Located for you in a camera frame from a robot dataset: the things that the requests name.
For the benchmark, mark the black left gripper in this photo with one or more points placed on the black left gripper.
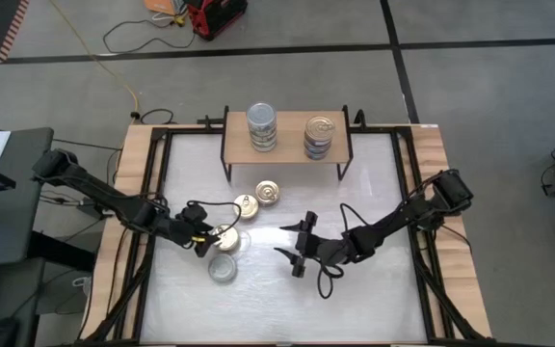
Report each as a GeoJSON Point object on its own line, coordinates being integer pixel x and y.
{"type": "Point", "coordinates": [186, 230]}

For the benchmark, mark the red black tool case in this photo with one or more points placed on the red black tool case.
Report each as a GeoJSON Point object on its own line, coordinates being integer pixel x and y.
{"type": "Point", "coordinates": [215, 17]}

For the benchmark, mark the black clamp bracket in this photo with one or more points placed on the black clamp bracket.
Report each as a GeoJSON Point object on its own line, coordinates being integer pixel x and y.
{"type": "Point", "coordinates": [210, 120]}
{"type": "Point", "coordinates": [359, 118]}

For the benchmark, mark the black metal table frame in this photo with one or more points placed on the black metal table frame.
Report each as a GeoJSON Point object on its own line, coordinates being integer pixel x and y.
{"type": "Point", "coordinates": [378, 129]}

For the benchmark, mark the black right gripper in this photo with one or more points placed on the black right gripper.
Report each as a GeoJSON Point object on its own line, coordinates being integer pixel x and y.
{"type": "Point", "coordinates": [328, 248]}

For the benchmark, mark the wooden shelf black metal legs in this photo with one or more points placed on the wooden shelf black metal legs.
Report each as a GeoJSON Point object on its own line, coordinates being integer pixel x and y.
{"type": "Point", "coordinates": [289, 144]}

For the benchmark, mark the grey desk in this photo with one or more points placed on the grey desk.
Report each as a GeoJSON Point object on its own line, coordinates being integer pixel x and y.
{"type": "Point", "coordinates": [17, 202]}

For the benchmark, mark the gold-lid blue salmon can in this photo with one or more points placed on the gold-lid blue salmon can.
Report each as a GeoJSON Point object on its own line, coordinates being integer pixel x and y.
{"type": "Point", "coordinates": [246, 206]}
{"type": "Point", "coordinates": [267, 192]}
{"type": "Point", "coordinates": [319, 156]}
{"type": "Point", "coordinates": [319, 148]}
{"type": "Point", "coordinates": [228, 238]}
{"type": "Point", "coordinates": [320, 129]}

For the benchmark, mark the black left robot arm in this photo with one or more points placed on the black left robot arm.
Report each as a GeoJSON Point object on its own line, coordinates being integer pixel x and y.
{"type": "Point", "coordinates": [109, 202]}

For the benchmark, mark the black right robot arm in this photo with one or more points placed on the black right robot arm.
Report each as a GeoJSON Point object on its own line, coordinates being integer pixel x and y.
{"type": "Point", "coordinates": [403, 217]}

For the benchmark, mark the black computer mouse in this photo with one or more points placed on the black computer mouse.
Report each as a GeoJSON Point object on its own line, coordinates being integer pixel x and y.
{"type": "Point", "coordinates": [2, 332]}

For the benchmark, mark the orange box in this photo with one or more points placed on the orange box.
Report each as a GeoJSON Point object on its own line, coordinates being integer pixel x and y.
{"type": "Point", "coordinates": [159, 6]}

